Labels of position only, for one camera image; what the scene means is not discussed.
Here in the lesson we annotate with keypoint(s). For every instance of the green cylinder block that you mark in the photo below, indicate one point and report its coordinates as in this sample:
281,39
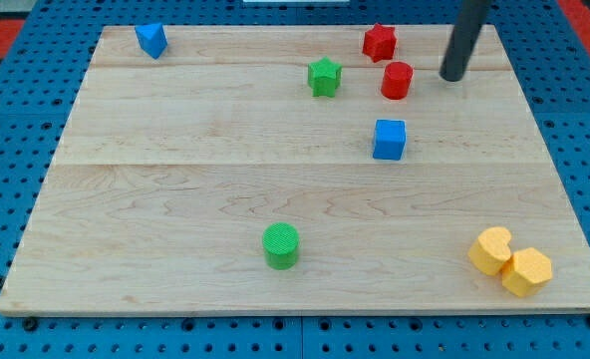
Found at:
280,241

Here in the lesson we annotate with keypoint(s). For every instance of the blue cube block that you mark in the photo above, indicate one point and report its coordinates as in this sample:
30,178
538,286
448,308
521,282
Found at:
389,139

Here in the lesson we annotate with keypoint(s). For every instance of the green star block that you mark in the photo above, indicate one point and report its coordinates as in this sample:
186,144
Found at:
324,77

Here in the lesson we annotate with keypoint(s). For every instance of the red cylinder block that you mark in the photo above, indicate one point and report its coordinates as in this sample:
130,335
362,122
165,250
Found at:
396,80

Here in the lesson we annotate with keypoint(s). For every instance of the red star block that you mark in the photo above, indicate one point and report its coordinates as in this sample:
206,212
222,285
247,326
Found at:
380,43

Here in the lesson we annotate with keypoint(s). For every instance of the blue triangle block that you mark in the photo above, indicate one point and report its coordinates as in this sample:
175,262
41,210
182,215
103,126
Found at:
152,39

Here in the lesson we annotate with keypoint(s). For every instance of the yellow heart block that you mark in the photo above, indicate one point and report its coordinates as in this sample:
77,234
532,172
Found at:
491,250

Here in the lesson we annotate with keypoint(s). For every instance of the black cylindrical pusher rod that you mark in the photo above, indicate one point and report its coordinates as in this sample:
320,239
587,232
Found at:
463,38

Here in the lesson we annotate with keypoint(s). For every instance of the yellow hexagon block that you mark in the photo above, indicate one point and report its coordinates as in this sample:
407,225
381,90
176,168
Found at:
526,272

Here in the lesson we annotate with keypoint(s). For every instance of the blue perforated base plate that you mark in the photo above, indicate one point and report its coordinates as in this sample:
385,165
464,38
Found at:
45,49

